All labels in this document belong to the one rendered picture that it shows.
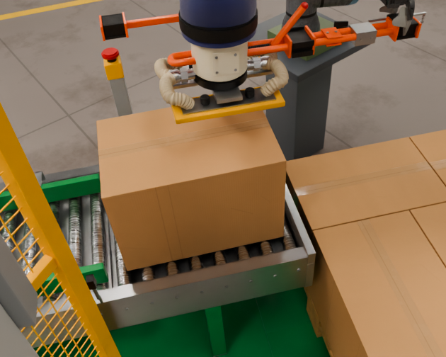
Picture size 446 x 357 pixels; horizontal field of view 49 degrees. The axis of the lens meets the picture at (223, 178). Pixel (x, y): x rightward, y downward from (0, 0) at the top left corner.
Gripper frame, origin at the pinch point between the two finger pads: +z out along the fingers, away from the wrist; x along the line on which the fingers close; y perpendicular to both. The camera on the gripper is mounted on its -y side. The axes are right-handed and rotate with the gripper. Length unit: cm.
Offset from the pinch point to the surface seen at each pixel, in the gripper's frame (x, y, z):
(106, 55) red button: -47, 97, 20
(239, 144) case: 9, 56, 29
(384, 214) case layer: 21, 2, 69
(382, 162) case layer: -6, -9, 69
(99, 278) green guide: 25, 113, 64
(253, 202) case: 22, 55, 46
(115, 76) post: -46, 95, 29
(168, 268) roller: 25, 89, 69
